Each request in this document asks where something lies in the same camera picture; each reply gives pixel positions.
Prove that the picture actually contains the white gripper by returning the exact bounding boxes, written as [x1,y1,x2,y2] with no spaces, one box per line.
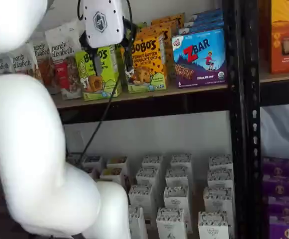
[79,0,138,76]

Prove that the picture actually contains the orange Bobo's oat bites box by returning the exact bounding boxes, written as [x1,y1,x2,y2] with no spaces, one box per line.
[151,12,186,25]
[120,34,169,94]
[138,24,174,78]
[151,18,182,35]

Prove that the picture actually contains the wooden shelf board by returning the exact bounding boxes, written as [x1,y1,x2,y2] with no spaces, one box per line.
[258,71,289,83]
[51,84,228,109]

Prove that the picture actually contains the blue Zbar chocolate chip box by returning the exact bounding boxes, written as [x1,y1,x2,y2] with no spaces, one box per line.
[190,8,223,20]
[184,14,224,27]
[171,28,227,88]
[178,21,225,35]

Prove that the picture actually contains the white carton with colourful top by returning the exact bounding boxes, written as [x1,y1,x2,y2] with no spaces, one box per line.
[106,156,130,176]
[100,168,125,186]

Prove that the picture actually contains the white carton with blue top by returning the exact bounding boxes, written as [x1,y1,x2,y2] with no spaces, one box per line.
[83,154,103,172]

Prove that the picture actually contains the white cartons on lower shelf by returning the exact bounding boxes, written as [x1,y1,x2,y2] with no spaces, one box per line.
[144,189,207,239]

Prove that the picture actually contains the large orange snack box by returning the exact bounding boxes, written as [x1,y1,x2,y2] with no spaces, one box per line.
[268,0,289,74]

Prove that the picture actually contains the purple snack box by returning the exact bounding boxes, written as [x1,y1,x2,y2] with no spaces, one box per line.
[262,174,289,197]
[267,195,289,217]
[268,215,289,239]
[262,156,289,177]

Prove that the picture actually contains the red label granola bag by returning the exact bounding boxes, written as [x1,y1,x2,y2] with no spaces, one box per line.
[44,21,83,101]

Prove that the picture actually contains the brown label granola bag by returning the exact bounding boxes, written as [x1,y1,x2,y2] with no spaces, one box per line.
[26,37,60,96]

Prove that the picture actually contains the orange label granola bag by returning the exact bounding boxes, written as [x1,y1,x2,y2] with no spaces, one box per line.
[9,44,43,84]

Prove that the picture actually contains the white patterned carton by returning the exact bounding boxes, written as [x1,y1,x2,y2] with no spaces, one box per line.
[128,184,156,221]
[136,166,161,187]
[198,211,230,239]
[203,186,234,214]
[163,186,193,234]
[128,206,149,239]
[208,154,234,172]
[141,154,164,170]
[156,207,188,239]
[165,167,190,189]
[170,153,193,171]
[207,168,234,190]

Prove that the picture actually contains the blue label granola bag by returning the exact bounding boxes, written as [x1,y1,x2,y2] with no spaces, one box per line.
[0,53,13,76]

